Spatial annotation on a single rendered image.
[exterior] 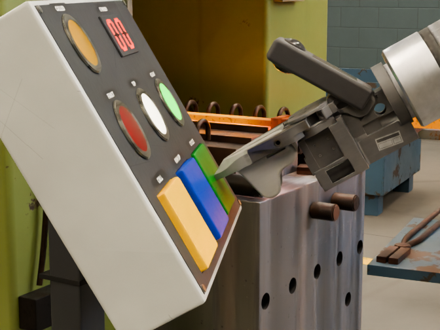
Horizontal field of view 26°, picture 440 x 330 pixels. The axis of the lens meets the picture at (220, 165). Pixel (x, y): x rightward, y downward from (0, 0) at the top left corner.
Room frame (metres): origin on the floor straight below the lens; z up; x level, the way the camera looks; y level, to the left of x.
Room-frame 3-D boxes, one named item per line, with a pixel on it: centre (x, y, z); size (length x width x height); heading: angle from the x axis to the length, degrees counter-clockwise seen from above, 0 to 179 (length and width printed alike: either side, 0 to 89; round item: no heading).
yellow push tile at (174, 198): (0.81, 0.03, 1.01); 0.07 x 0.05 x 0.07; 174
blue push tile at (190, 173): (0.91, 0.02, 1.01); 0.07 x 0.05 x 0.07; 174
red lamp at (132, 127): (0.82, 0.08, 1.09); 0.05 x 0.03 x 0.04; 149
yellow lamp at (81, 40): (0.82, 0.12, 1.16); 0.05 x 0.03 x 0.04; 149
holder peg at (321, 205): (1.44, -0.16, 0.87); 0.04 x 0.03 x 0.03; 59
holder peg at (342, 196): (1.50, -0.20, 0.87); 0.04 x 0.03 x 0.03; 59
